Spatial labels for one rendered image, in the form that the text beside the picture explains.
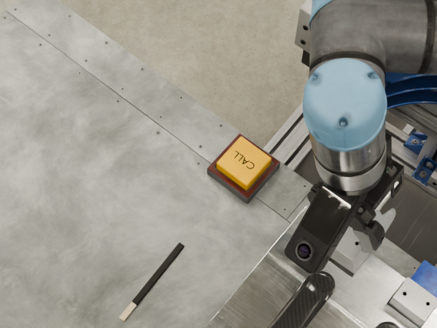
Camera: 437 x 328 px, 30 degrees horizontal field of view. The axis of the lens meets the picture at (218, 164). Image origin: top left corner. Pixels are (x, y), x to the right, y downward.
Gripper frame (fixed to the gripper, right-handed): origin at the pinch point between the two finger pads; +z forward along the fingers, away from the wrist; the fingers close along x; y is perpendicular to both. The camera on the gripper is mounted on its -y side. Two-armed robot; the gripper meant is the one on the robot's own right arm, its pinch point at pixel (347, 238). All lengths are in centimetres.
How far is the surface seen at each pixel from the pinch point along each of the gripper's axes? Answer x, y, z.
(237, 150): 23.6, 3.9, 8.2
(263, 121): 61, 38, 93
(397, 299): -8.9, -2.1, 3.8
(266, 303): 4.2, -12.5, 3.8
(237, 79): 74, 44, 92
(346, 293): -3.0, -4.9, 5.3
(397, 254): -3.4, 6.2, 16.1
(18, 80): 60, -7, 5
